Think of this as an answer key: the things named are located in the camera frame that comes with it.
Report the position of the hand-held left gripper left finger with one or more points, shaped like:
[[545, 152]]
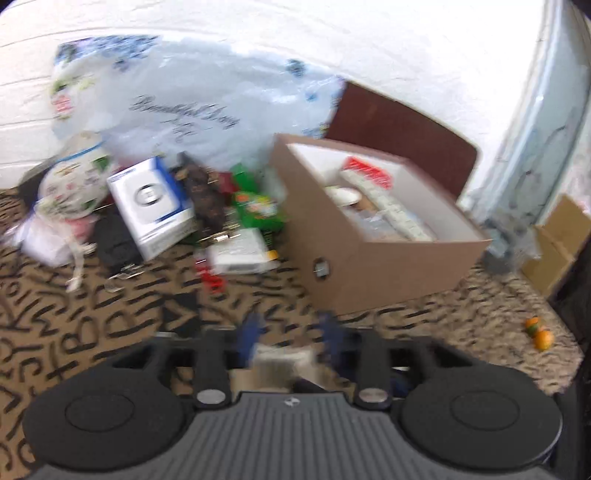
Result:
[[247, 334]]

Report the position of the red and white packet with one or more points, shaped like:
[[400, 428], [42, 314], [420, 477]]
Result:
[[367, 171]]

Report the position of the white packet with label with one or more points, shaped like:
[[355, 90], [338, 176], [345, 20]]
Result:
[[240, 251]]

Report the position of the blue and white box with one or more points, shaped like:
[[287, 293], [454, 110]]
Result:
[[147, 207]]

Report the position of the floral cloth pouch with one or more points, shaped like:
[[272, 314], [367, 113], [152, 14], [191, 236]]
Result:
[[69, 180]]

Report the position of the white floral plastic bag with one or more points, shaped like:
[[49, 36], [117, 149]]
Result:
[[194, 106]]

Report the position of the brown patterned wallet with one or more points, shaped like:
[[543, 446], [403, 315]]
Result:
[[205, 196]]

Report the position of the white crumpled plastic bag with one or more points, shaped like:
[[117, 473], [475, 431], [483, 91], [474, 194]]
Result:
[[51, 240]]

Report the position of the green packet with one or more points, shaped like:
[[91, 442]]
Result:
[[258, 203]]

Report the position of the small orange toys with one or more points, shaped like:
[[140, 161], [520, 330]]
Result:
[[540, 334]]

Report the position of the small red item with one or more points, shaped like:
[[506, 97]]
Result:
[[211, 279]]

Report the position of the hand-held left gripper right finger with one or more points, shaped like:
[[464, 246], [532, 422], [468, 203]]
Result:
[[331, 334]]

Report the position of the white round roll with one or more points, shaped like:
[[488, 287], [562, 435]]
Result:
[[344, 194]]

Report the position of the small cardboard box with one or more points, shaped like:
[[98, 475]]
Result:
[[558, 244]]

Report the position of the clear plastic bag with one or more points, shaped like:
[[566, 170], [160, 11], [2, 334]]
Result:
[[121, 279]]

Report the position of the white floral insole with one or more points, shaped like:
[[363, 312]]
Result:
[[401, 217]]

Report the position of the grey object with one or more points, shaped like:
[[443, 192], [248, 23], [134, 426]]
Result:
[[510, 249]]

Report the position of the red box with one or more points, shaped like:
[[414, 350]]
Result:
[[225, 182]]

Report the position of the brown cardboard box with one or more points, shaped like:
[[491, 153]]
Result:
[[369, 267]]

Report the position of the black pouch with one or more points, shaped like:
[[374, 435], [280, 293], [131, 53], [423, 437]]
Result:
[[115, 242]]

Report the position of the beige packet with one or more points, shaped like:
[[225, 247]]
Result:
[[284, 362]]

